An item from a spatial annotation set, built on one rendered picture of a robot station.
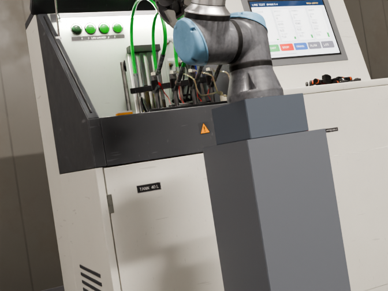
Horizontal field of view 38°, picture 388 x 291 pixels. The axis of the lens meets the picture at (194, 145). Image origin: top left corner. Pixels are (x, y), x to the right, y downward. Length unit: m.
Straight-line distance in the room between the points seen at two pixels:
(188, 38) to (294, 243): 0.56
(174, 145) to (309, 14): 1.07
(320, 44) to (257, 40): 1.18
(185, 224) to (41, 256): 2.00
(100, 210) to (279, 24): 1.22
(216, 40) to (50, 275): 2.69
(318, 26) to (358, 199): 0.84
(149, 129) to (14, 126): 2.00
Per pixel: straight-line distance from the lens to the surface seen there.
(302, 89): 2.21
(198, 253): 1.96
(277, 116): 1.45
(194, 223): 1.95
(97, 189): 1.85
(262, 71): 1.48
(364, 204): 2.35
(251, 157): 1.36
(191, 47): 1.40
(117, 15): 2.50
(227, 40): 1.43
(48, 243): 3.83
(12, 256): 3.80
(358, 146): 2.35
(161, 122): 1.92
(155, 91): 2.19
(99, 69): 2.45
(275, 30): 2.55
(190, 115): 1.96
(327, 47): 2.67
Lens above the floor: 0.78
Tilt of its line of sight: 1 degrees up
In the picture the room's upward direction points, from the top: 9 degrees counter-clockwise
